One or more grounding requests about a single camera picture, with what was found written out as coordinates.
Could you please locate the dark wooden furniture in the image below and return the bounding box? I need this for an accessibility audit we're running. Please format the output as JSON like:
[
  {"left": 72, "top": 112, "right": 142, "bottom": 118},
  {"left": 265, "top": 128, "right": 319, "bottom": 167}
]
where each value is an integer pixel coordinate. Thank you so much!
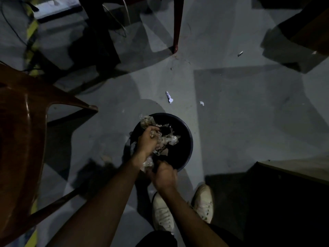
[{"left": 278, "top": 0, "right": 329, "bottom": 57}]

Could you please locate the black round trash bin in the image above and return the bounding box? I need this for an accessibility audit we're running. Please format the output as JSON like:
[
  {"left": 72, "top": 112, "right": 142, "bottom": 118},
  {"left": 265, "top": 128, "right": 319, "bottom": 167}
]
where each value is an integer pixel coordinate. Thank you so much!
[{"left": 129, "top": 113, "right": 194, "bottom": 173}]

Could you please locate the person's left forearm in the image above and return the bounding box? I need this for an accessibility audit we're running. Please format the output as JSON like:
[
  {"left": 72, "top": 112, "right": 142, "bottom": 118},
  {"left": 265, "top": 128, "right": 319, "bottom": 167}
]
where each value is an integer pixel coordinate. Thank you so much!
[{"left": 46, "top": 151, "right": 145, "bottom": 247}]

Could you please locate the brown plastic chair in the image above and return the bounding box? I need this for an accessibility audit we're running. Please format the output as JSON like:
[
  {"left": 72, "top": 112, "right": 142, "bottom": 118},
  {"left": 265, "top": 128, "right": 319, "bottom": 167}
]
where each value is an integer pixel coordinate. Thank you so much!
[{"left": 0, "top": 62, "right": 99, "bottom": 247}]

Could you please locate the white right shoe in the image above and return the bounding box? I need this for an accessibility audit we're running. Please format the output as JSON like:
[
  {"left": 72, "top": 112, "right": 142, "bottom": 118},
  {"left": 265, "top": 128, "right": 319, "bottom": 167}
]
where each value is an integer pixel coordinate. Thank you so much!
[{"left": 191, "top": 184, "right": 214, "bottom": 225}]

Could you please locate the white shoe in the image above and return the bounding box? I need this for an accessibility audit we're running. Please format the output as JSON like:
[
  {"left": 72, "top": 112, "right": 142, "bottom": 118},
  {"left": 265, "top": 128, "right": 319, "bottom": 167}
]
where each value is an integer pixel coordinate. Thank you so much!
[
  {"left": 191, "top": 184, "right": 214, "bottom": 225},
  {"left": 152, "top": 192, "right": 176, "bottom": 236}
]

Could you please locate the person's left hand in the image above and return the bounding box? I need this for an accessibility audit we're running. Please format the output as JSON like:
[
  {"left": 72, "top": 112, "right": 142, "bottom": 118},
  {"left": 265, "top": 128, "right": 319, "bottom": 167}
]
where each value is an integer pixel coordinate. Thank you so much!
[{"left": 135, "top": 126, "right": 160, "bottom": 160}]

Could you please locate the white flat board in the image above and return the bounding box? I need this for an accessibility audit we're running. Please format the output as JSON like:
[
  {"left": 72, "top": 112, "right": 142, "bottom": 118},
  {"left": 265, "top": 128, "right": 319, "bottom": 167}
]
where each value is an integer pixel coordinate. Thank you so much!
[{"left": 33, "top": 0, "right": 82, "bottom": 21}]

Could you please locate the black cable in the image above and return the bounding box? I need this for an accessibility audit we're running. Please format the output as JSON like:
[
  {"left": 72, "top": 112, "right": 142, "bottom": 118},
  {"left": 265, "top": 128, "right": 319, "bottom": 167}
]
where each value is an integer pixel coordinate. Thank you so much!
[{"left": 0, "top": 0, "right": 41, "bottom": 72}]

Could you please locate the clear plastic bag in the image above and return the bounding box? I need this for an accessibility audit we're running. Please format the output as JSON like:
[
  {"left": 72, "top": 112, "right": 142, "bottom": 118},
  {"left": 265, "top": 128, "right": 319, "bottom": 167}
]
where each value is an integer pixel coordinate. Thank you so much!
[{"left": 139, "top": 115, "right": 181, "bottom": 173}]

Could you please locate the white cable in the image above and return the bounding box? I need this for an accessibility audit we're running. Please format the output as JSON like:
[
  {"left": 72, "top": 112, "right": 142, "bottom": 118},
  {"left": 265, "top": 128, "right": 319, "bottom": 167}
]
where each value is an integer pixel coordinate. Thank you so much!
[{"left": 102, "top": 0, "right": 132, "bottom": 36}]

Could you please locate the person's right forearm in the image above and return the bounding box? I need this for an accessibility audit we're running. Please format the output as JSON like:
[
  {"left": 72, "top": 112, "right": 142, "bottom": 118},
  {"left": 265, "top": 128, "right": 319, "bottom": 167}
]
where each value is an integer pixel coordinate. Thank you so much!
[{"left": 157, "top": 185, "right": 229, "bottom": 247}]

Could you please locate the person's right hand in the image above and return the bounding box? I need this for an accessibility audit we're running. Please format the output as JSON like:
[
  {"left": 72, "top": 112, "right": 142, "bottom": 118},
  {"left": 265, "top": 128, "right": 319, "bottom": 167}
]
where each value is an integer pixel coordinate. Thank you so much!
[{"left": 147, "top": 160, "right": 178, "bottom": 192}]

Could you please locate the white left shoe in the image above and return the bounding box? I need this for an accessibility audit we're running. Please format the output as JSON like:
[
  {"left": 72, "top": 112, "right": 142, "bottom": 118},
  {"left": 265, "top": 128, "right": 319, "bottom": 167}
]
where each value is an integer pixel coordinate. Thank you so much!
[{"left": 152, "top": 192, "right": 176, "bottom": 236}]

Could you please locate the dark table leg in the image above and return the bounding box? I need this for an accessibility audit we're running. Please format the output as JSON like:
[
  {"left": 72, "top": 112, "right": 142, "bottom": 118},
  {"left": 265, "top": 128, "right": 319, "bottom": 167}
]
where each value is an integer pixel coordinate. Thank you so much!
[{"left": 77, "top": 0, "right": 121, "bottom": 72}]

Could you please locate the red chair leg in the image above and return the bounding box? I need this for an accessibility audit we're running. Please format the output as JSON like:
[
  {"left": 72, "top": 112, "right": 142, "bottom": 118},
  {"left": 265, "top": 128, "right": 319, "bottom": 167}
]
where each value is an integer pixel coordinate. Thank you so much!
[{"left": 172, "top": 0, "right": 185, "bottom": 54}]

